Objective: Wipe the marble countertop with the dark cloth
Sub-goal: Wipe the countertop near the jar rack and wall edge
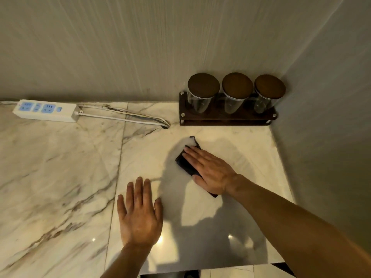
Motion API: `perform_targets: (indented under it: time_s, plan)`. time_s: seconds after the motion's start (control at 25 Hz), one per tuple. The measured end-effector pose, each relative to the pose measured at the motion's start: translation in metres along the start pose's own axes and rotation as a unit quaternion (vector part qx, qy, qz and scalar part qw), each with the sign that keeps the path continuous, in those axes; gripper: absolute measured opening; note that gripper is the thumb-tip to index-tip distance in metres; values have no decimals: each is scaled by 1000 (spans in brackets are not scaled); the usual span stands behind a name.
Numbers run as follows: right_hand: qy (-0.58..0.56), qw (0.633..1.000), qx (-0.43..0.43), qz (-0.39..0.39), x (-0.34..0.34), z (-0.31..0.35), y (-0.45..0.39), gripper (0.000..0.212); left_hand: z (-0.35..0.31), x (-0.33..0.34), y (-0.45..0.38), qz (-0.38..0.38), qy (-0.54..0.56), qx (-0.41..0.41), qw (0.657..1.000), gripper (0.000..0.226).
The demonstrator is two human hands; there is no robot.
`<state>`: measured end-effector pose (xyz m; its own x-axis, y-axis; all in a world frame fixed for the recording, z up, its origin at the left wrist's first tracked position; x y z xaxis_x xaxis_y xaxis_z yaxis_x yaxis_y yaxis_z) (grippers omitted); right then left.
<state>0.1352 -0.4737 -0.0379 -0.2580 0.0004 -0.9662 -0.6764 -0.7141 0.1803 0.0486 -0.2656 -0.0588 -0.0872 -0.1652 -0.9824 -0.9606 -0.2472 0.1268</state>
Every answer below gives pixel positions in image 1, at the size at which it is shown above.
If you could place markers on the person's right hand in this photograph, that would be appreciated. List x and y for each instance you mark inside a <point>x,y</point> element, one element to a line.
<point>214,175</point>

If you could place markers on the person's left hand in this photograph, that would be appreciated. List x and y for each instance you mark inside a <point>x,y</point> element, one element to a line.
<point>140,220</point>

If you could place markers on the dark cloth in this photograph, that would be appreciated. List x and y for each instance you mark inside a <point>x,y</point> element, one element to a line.
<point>185,166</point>

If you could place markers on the person's right forearm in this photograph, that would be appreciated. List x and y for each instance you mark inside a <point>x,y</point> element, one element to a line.
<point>304,231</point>

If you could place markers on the white marble countertop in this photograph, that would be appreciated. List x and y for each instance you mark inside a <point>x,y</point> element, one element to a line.
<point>58,170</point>

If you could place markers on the dark wooden jar rack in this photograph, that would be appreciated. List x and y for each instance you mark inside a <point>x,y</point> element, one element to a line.
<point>220,118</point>

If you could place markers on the glass jar with wooden lid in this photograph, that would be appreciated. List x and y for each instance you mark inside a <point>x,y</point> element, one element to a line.
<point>203,85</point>
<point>270,86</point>
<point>237,85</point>

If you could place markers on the white power strip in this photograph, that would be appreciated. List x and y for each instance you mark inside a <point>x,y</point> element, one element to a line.
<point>68,112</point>

